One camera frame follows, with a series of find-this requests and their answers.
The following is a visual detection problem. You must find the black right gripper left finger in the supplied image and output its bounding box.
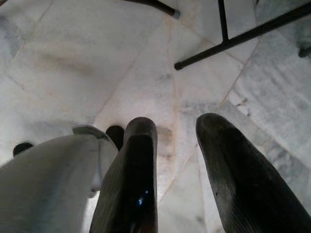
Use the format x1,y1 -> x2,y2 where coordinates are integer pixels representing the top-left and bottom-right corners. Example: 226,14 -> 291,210
89,116 -> 158,233

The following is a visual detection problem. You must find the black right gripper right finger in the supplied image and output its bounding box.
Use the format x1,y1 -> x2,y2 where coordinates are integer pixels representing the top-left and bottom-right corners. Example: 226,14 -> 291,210
195,113 -> 311,233

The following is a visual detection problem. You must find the black robot foot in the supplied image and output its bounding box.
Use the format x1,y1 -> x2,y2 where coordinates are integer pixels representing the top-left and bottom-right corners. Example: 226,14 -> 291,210
12,142 -> 34,157
105,125 -> 125,151

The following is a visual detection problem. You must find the dark chair leg grey tip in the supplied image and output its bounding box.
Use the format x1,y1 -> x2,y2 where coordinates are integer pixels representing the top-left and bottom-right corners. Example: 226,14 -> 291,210
121,0 -> 181,19

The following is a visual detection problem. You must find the black metal table frame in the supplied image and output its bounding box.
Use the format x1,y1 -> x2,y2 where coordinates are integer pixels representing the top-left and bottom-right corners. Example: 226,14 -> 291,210
174,0 -> 311,71

